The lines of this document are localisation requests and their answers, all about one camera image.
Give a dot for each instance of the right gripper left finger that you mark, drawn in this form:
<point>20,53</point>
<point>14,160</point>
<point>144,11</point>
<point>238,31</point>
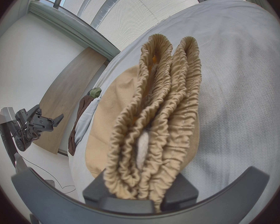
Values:
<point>93,190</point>

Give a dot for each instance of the bed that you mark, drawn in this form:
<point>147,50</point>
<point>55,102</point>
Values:
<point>235,78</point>

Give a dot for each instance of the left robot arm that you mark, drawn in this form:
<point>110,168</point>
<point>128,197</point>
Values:
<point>25,134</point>

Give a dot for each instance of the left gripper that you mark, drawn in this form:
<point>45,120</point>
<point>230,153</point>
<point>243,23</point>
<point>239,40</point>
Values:
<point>43,123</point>

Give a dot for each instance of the green garment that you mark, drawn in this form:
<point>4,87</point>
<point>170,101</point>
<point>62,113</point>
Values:
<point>95,92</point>

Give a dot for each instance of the brown garment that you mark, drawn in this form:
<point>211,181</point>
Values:
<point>82,108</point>

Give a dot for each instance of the tan shorts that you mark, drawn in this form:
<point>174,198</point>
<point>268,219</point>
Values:
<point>154,113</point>

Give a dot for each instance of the white garment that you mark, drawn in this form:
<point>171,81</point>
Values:
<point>85,122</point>

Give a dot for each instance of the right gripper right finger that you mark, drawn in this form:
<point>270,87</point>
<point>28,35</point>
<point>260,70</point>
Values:
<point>182,192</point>

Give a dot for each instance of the grey-green curtain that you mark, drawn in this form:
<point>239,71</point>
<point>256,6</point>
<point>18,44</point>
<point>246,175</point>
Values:
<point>72,24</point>

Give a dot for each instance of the window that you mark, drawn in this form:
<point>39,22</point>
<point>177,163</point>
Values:
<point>130,8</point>

